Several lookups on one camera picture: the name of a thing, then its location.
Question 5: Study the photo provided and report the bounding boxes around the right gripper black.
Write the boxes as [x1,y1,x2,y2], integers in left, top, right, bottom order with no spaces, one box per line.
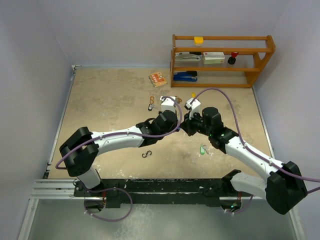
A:
[178,109,212,137]

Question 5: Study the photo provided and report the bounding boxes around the silver key with black tag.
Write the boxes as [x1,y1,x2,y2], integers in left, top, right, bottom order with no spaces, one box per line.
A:
[147,103,158,111]

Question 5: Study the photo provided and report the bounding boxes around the silver key with green tag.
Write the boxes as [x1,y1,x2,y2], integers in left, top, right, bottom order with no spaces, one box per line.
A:
[200,144,209,155]

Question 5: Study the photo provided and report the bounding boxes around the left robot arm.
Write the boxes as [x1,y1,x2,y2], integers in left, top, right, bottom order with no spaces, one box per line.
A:
[59,110,178,196]

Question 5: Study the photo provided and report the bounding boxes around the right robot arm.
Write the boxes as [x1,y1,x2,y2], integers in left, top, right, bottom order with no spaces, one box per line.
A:
[180,106,308,215]

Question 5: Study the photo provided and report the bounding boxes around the black S carabiner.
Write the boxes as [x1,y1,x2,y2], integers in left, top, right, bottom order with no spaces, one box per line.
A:
[141,150,152,158]

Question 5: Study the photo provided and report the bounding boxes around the orange spiral notebook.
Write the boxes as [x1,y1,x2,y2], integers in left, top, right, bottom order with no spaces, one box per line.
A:
[148,72,168,88]

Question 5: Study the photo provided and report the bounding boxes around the blue black stapler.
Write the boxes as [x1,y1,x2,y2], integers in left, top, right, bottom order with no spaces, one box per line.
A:
[173,70,198,82]

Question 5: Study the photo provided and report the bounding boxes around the wooden shelf rack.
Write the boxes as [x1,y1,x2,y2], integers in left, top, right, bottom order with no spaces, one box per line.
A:
[170,35,276,88]

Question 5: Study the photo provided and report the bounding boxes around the white red box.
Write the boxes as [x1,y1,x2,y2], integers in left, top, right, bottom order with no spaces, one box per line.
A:
[202,52,225,65]

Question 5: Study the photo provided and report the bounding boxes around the white stapler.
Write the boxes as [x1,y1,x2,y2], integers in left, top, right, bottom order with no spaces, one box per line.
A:
[174,51,202,62]

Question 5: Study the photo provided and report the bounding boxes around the red black stamp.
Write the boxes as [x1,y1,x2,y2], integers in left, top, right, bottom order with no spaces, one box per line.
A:
[227,52,239,65]

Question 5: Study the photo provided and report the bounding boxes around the yellow box on shelf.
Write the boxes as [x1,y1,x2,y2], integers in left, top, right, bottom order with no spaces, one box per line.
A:
[193,36,204,46]

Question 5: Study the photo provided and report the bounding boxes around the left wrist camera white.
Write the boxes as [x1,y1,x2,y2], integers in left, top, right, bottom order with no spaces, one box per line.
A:
[160,96,177,113]

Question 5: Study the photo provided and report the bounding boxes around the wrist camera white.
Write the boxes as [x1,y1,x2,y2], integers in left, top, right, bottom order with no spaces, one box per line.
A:
[184,97,201,120]
[160,96,177,113]

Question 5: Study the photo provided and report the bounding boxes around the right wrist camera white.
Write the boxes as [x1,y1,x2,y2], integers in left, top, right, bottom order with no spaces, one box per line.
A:
[184,97,201,120]

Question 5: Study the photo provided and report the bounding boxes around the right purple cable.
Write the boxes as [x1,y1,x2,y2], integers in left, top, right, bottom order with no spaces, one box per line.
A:
[189,87,320,216]

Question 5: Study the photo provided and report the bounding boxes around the purple cable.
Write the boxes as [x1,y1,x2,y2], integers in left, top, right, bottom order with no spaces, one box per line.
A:
[189,87,320,216]
[55,95,182,222]

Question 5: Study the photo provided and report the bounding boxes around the black base frame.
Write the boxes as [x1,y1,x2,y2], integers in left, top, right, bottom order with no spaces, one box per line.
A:
[74,170,250,209]

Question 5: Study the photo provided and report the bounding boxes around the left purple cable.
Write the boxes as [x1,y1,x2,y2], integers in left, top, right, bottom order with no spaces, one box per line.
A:
[55,95,182,222]

